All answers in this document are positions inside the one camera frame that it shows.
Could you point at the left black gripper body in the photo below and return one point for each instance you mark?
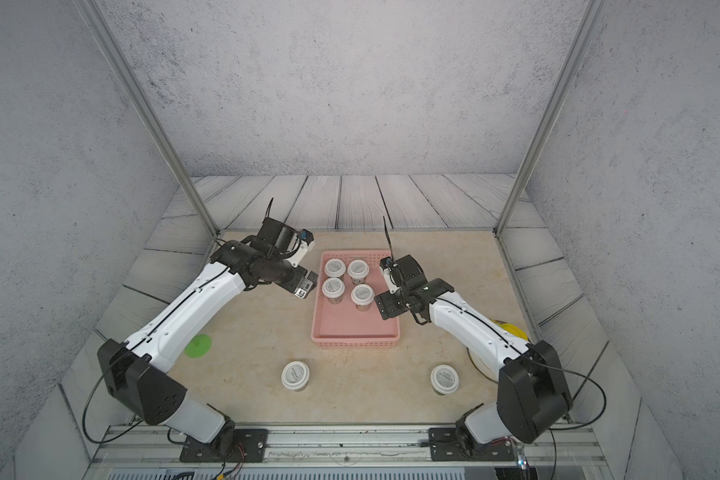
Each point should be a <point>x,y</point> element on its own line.
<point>284,273</point>

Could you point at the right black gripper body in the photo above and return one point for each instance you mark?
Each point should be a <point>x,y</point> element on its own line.
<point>393,304</point>

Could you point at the yogurt cup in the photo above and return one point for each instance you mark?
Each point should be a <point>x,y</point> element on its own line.
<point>333,289</point>
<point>444,380</point>
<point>334,268</point>
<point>295,376</point>
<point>362,297</point>
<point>358,270</point>

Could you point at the pink perforated plastic basket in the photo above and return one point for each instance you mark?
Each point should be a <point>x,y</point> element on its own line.
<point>345,313</point>

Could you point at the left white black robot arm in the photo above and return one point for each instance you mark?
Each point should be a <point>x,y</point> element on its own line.
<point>136,371</point>

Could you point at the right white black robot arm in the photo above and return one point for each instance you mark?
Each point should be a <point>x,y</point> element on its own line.
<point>532,390</point>

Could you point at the orange patterned plate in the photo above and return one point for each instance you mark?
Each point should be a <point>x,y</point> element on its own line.
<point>481,367</point>

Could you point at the green plastic cup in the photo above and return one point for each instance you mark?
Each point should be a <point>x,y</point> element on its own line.
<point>198,346</point>

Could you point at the yellow banana bunch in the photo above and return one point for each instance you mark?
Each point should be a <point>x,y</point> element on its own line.
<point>514,330</point>

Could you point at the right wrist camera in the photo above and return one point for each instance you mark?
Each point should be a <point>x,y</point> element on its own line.
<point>387,268</point>

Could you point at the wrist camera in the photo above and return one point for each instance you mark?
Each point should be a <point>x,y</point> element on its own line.
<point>303,245</point>
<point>387,268</point>

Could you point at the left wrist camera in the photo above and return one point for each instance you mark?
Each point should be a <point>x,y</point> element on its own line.
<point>303,245</point>

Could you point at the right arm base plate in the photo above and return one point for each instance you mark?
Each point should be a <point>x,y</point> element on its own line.
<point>451,444</point>

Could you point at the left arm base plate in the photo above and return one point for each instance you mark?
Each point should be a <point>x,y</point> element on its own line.
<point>238,445</point>

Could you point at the aluminium front rail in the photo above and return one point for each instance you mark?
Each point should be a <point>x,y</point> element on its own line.
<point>346,451</point>

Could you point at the left aluminium frame post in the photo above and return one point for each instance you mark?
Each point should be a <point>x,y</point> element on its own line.
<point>108,45</point>

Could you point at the aluminium frame post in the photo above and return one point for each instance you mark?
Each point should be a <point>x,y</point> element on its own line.
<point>108,45</point>
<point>587,27</point>

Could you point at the right aluminium frame post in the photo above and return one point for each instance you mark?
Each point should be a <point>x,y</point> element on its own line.
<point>587,27</point>

